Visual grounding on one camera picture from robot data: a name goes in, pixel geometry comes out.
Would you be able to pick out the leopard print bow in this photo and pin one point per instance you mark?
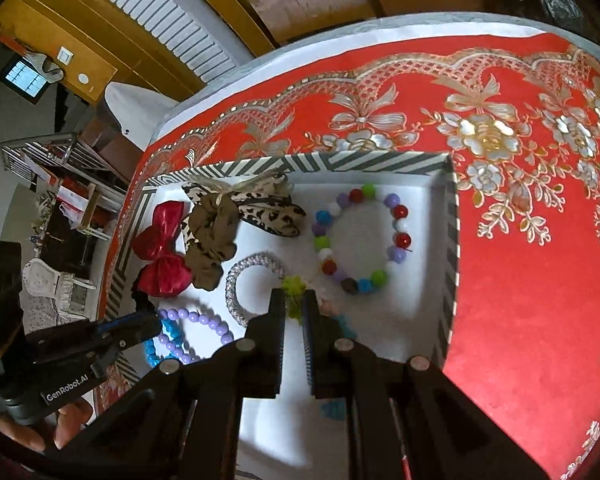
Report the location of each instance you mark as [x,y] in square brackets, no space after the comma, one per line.
[263,201]

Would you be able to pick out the white louvered door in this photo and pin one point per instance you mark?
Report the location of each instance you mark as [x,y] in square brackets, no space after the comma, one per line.
[182,35]

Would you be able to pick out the red satin bow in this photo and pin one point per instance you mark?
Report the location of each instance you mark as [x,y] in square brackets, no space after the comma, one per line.
[165,274]

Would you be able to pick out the brown fabric scrunchie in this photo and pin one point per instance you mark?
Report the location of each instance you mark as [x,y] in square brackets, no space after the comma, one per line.
[213,226]

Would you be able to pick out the black blue-tipped right gripper finger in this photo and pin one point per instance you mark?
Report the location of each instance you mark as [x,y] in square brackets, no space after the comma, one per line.
[115,336]

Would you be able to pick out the striped white tray box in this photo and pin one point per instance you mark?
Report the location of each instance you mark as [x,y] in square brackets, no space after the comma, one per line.
[379,247]

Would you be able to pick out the red gold floral tablecloth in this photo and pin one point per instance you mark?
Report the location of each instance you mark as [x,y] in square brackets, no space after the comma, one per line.
[518,113]

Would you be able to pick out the white metal rack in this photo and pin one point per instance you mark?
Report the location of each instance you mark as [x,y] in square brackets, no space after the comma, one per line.
[68,152]

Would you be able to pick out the person's left hand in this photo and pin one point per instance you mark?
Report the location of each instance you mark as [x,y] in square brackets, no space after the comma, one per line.
[59,429]

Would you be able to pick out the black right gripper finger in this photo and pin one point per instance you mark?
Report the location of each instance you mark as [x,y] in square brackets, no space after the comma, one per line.
[214,390]
[341,368]

